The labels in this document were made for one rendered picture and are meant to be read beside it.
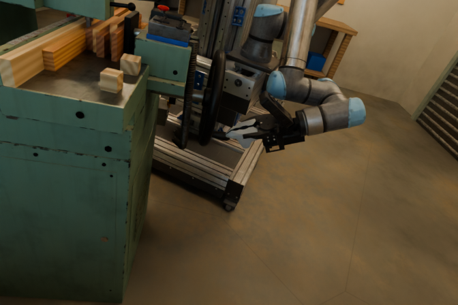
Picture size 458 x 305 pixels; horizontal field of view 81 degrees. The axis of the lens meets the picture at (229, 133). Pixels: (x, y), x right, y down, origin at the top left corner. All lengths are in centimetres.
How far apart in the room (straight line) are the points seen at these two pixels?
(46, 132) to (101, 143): 12
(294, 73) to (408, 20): 376
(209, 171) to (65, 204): 79
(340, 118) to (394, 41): 378
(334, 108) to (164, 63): 45
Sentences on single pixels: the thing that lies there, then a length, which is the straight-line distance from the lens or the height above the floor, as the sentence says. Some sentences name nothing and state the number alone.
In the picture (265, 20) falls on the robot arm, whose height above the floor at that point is 99.
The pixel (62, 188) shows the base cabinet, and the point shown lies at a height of 59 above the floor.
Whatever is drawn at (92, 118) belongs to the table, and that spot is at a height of 87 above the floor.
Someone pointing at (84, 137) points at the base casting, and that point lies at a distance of 68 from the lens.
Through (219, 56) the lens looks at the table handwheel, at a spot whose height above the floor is 95.
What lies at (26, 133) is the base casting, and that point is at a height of 75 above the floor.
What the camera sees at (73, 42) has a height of 93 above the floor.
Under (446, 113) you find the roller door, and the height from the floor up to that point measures 31.
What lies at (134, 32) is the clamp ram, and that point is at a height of 95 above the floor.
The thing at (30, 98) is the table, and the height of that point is 89.
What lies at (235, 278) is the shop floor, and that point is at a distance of 137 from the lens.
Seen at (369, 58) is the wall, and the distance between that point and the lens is 442.
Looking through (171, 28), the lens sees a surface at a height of 100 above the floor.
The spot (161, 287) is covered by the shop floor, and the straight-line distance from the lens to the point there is 130.
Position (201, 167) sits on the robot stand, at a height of 22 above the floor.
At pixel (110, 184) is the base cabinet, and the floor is 63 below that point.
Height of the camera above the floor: 116
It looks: 32 degrees down
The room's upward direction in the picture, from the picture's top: 16 degrees clockwise
